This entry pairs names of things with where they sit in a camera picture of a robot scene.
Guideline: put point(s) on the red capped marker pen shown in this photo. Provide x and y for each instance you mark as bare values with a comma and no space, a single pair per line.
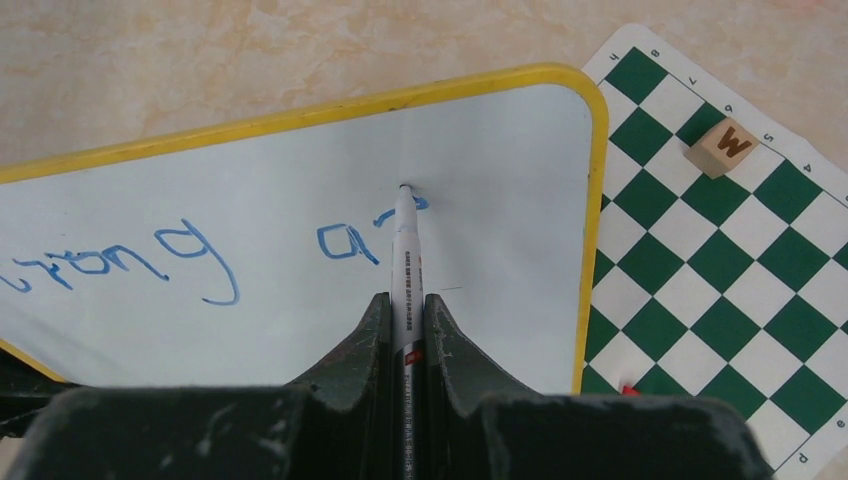
629,390

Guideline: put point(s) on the yellow framed whiteboard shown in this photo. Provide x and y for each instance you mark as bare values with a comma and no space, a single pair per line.
239,254

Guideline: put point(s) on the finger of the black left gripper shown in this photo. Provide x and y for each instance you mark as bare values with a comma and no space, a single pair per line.
24,393

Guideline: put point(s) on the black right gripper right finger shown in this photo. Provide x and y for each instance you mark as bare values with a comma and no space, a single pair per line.
485,424

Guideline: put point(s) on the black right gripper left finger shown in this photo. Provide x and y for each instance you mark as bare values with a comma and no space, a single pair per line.
331,422

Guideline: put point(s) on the brown white chess piece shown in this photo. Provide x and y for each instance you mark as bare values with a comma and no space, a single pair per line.
722,148

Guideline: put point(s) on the blue capped marker pen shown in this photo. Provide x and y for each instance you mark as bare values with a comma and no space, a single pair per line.
406,296

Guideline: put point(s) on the green white chess mat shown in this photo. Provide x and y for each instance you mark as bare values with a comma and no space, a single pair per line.
732,288

